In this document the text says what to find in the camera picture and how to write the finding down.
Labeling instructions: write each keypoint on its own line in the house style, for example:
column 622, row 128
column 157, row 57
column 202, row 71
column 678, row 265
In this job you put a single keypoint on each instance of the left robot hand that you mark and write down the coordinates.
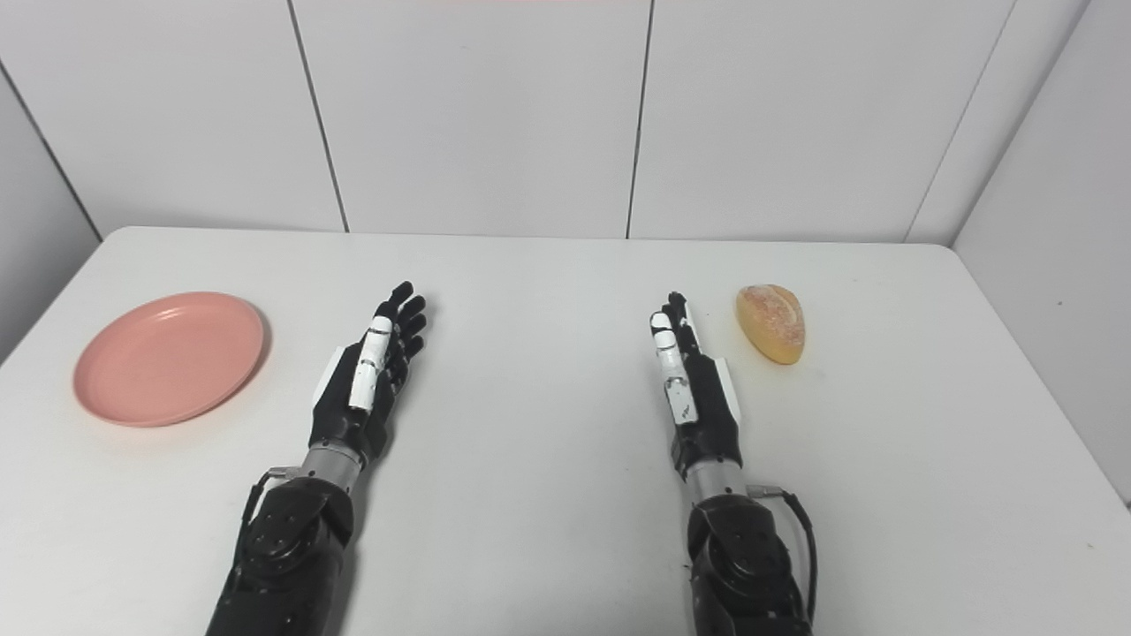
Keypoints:
column 349, row 411

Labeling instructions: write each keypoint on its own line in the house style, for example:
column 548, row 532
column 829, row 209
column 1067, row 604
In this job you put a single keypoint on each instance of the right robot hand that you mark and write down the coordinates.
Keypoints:
column 707, row 406

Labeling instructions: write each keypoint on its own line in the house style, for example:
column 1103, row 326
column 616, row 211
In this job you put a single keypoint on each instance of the bread roll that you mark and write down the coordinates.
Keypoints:
column 772, row 322

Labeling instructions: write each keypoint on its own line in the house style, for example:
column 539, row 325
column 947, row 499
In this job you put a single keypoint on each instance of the pink plate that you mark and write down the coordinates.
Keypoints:
column 170, row 358

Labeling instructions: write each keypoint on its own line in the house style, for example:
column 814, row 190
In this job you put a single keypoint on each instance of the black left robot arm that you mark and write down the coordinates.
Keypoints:
column 287, row 552

